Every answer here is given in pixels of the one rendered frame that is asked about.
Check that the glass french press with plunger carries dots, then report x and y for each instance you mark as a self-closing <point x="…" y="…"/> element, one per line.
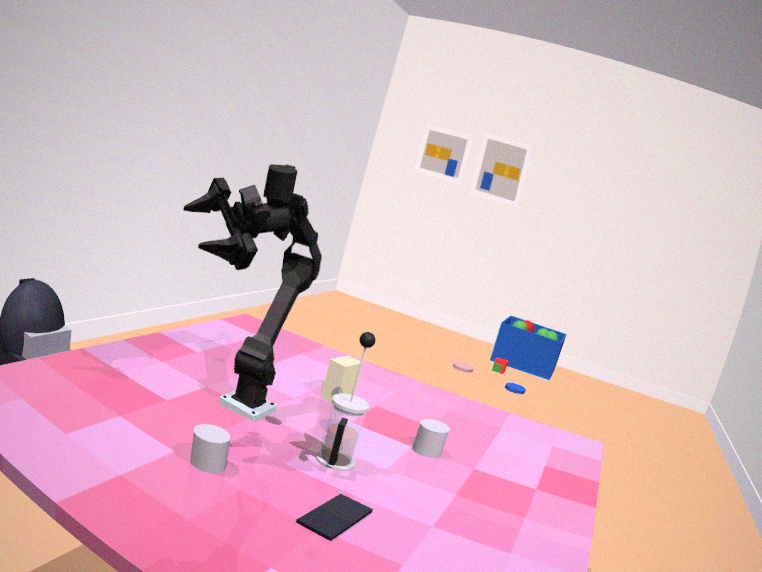
<point x="345" y="423"/>

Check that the cream rectangular block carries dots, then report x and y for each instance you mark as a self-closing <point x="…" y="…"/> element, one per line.
<point x="340" y="377"/>

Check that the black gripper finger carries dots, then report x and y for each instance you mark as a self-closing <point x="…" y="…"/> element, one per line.
<point x="227" y="248"/>
<point x="204" y="203"/>

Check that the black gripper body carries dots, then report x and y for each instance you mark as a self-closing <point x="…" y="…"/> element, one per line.
<point x="235" y="218"/>

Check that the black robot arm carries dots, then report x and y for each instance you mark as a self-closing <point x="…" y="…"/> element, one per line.
<point x="287" y="213"/>

